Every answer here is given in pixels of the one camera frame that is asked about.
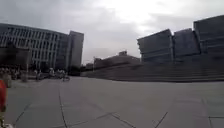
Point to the distant low building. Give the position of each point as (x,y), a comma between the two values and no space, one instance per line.
(115,61)

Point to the grey paved plaza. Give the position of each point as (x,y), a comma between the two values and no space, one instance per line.
(110,96)

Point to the wide stone stairs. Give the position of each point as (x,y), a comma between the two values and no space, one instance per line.
(166,71)

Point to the row of parked bicycles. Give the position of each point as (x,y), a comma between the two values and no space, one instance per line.
(50,73)

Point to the large curved grey building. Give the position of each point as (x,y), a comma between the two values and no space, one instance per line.
(40,43)

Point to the robot's own part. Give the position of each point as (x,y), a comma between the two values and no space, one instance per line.
(2,95)

